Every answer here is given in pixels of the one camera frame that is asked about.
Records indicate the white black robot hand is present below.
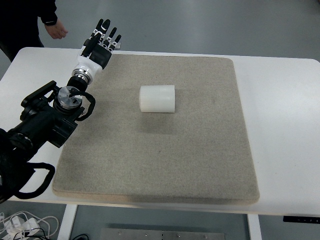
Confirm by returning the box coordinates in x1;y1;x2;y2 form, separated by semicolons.
71;19;122;84

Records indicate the white plastic cup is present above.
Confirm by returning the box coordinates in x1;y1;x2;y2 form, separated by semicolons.
139;85;176;114

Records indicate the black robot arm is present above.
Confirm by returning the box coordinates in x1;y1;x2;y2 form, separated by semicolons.
0;19;122;203

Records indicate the person's bare hand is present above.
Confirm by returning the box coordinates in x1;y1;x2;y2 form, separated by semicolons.
45;19;68;39

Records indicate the beige felt mat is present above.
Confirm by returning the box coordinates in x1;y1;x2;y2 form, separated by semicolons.
52;54;260;205

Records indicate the white table leg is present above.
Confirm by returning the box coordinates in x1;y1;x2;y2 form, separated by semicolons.
57;204;78;240

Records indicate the black table control panel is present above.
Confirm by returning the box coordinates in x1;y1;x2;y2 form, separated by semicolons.
283;216;320;224

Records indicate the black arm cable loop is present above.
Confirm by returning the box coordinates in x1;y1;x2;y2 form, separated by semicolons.
13;162;56;200

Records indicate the metal base plate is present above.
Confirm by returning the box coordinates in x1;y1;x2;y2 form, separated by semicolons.
100;228;226;240

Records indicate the white power strip with cables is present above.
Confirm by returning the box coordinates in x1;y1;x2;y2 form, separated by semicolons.
0;211;60;240

